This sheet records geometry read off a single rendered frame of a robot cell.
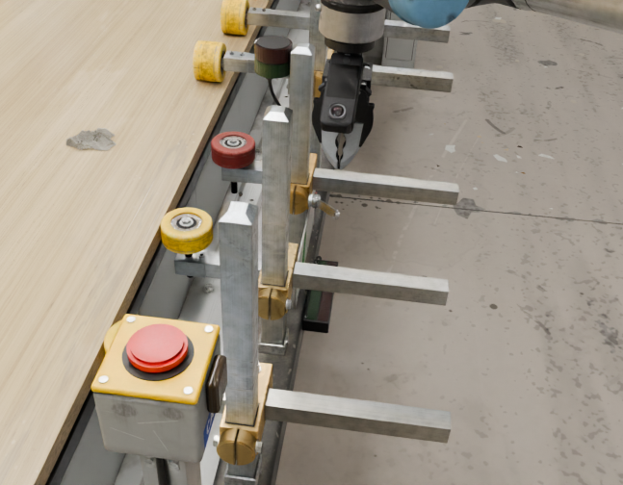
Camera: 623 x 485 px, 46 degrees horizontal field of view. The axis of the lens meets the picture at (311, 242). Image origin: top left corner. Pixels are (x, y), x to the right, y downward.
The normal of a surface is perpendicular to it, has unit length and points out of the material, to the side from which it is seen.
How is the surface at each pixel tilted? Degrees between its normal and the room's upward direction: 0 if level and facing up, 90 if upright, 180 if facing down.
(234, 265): 90
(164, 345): 0
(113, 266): 0
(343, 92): 33
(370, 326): 0
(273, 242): 90
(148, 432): 90
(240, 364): 90
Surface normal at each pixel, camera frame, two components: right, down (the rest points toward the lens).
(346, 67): -0.07, -0.33
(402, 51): -0.12, 0.61
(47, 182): 0.04, -0.78
